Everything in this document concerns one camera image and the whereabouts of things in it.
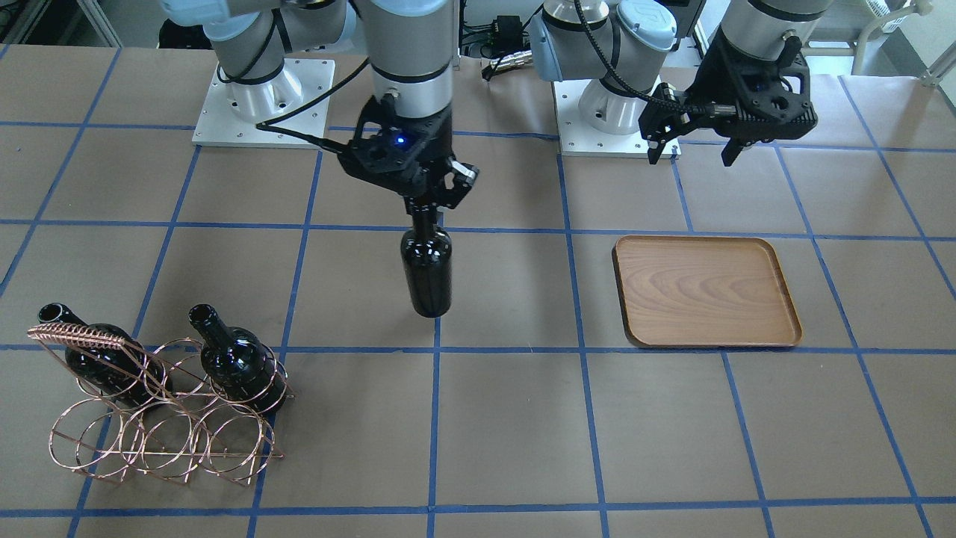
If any black gripper near tray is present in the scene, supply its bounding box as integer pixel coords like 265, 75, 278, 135
639, 34, 819, 167

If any black gripper near basket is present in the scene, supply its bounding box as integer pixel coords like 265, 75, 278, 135
339, 96, 479, 219

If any dark wine bottle carried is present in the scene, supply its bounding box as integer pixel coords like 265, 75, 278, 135
400, 205, 452, 319

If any robot arm near basket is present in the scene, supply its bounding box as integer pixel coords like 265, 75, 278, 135
161, 1, 478, 223

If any robot arm near tray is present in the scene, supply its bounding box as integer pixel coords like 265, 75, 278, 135
528, 1, 830, 166

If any wooden tray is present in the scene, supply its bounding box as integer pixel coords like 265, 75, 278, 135
612, 235, 803, 348

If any dark wine bottle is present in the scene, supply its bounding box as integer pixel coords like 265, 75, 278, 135
37, 303, 163, 409
188, 303, 288, 415

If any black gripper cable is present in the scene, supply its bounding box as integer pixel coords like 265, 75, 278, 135
254, 56, 374, 154

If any copper wire wine basket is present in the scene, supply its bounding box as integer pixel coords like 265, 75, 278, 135
27, 323, 285, 486

